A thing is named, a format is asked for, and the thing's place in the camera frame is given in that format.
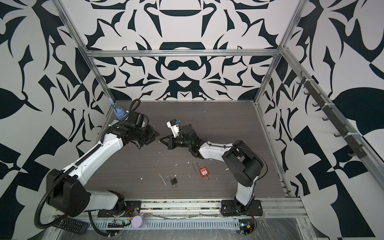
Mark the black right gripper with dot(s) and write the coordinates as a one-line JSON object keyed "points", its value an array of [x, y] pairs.
{"points": [[172, 145]]}

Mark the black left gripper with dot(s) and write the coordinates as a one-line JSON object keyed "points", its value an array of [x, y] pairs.
{"points": [[151, 134]]}

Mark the small black padlock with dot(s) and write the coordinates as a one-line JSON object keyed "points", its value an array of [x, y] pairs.
{"points": [[173, 181]]}

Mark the red safety padlock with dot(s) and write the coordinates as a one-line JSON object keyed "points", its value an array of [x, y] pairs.
{"points": [[202, 170]]}

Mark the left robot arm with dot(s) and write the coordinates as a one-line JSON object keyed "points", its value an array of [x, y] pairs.
{"points": [[66, 188]]}

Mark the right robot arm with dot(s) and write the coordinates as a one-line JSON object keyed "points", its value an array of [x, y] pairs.
{"points": [[244, 164]]}

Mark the blue pen holder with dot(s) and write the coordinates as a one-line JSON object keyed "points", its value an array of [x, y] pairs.
{"points": [[119, 112]]}

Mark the purple round disc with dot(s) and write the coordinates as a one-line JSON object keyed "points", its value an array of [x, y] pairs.
{"points": [[138, 222]]}

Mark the green circuit board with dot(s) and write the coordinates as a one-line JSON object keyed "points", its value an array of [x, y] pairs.
{"points": [[118, 224]]}

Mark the black remote control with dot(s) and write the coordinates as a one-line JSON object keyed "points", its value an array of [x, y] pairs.
{"points": [[72, 225]]}

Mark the right electronics board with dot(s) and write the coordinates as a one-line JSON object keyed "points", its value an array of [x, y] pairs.
{"points": [[247, 226]]}

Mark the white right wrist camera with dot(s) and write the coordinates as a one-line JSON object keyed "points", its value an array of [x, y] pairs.
{"points": [[174, 126]]}

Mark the white cable duct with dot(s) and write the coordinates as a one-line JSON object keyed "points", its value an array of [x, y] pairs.
{"points": [[178, 224]]}

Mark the aluminium frame corner post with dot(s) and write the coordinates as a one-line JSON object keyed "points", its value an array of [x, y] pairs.
{"points": [[68, 22]]}

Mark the wall hook rack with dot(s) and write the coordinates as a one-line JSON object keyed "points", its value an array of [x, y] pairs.
{"points": [[344, 128]]}

